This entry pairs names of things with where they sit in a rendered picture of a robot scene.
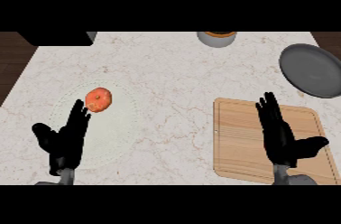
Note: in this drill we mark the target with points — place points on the dark grey pan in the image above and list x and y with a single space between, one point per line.
312 70

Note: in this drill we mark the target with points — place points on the grey pot with orange rim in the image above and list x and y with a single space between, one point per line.
215 39

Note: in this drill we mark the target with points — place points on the white round placemat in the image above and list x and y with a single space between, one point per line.
110 134

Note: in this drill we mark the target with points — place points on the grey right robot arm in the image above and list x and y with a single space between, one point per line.
286 176

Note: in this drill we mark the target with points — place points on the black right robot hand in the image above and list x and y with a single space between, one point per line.
279 137

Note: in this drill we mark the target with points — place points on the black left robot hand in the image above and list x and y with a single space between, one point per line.
66 140

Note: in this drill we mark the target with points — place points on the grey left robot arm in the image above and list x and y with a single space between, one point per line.
64 177

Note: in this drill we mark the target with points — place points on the wooden cutting board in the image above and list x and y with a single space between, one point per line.
242 143

